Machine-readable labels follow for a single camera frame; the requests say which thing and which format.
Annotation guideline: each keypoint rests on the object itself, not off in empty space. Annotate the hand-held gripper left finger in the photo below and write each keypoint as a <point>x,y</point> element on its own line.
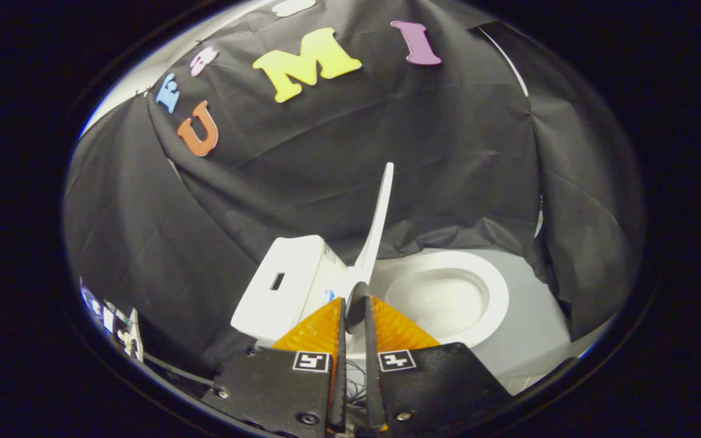
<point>338,389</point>

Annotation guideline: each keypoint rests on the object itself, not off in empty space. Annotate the black backdrop cloth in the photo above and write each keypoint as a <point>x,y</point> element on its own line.
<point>417,152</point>

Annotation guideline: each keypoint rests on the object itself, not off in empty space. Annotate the white toilet bowl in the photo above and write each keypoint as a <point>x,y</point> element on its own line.
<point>484,286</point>

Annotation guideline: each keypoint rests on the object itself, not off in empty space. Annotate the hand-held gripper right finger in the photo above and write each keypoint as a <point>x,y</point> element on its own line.
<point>373,389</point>

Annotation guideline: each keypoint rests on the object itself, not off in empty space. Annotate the white toilet lid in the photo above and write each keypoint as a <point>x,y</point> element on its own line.
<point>378,231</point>

